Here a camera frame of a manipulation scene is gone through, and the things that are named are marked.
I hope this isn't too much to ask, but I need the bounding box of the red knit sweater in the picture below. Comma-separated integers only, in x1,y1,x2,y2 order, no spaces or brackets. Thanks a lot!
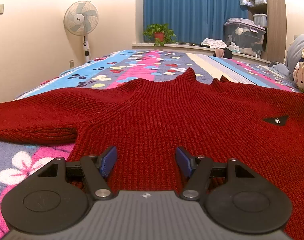
0,69,304,239

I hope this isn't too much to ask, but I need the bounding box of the white clothes pile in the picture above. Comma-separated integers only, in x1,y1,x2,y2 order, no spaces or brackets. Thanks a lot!
201,38,227,49

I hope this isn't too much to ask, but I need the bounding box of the colourful floral bed blanket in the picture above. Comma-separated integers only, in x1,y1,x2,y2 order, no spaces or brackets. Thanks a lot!
0,50,298,239

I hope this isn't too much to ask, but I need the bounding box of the clear plastic storage bin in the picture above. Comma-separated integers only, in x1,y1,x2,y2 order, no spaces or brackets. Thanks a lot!
223,18,266,57

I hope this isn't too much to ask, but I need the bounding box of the wooden shelf unit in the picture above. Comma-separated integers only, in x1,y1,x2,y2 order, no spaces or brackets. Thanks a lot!
248,0,287,62

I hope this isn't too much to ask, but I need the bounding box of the potted green plant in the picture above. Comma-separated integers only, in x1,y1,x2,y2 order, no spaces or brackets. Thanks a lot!
143,23,176,47

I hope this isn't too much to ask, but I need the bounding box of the white storage box on shelf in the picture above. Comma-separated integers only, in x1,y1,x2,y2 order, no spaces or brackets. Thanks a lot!
253,14,268,28

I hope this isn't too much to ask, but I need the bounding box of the white standing fan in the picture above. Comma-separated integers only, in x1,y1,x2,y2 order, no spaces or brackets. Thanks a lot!
64,1,99,62

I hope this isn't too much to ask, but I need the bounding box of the blue curtain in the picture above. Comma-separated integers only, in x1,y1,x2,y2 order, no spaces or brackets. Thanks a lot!
144,0,248,44

